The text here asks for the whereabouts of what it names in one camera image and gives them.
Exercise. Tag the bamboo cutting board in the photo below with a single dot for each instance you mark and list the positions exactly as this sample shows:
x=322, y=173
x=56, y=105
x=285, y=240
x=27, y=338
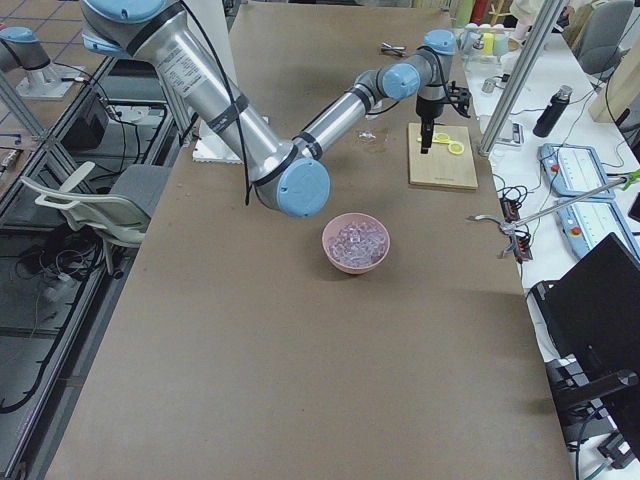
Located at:
x=440, y=168

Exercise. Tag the pink cup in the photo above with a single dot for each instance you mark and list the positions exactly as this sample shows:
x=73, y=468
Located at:
x=518, y=36

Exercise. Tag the yellow cup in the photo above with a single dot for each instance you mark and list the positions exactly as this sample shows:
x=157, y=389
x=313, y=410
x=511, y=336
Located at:
x=487, y=42

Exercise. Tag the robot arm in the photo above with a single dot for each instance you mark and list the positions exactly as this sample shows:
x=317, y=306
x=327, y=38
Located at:
x=286, y=175

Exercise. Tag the pile of clear ice cubes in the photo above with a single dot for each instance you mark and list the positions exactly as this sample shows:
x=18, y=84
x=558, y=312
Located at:
x=358, y=244

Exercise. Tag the aluminium frame post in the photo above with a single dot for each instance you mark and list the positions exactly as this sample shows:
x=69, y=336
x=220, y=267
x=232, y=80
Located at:
x=543, y=25

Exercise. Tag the steel cocktail jigger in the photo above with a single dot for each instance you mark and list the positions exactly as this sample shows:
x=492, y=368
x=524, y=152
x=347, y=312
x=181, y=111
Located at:
x=391, y=49

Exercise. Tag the pink bowl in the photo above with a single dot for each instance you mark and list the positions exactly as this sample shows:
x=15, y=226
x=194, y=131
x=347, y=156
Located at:
x=333, y=227

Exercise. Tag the grey office chair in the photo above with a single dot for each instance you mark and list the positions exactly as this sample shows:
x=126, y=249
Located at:
x=598, y=49

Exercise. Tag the clear wine glass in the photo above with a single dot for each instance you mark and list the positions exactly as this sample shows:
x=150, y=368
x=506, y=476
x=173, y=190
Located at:
x=366, y=136

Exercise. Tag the black monitor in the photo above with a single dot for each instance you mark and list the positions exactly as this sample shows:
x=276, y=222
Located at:
x=592, y=312

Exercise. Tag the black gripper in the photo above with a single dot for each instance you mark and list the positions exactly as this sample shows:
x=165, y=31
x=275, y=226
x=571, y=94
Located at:
x=427, y=110

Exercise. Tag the metal reacher grabber tool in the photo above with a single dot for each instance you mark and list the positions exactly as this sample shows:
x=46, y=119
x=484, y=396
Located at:
x=508, y=228

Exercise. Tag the mint green cup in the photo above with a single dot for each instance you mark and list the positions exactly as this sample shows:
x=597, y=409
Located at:
x=501, y=44

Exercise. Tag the black insulated bottle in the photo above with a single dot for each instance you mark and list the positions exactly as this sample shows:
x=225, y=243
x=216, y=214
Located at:
x=553, y=111

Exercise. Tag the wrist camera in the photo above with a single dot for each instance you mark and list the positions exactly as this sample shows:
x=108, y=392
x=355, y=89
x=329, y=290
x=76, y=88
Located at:
x=459, y=98

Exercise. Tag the light blue cup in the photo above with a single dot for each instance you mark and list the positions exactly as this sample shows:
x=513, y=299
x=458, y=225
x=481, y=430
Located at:
x=469, y=36

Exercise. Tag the upper teach pendant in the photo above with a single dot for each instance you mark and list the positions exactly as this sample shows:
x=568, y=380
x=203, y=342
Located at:
x=572, y=169

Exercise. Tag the lemon slice far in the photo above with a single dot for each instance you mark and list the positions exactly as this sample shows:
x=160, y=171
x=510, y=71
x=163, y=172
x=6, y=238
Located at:
x=456, y=148

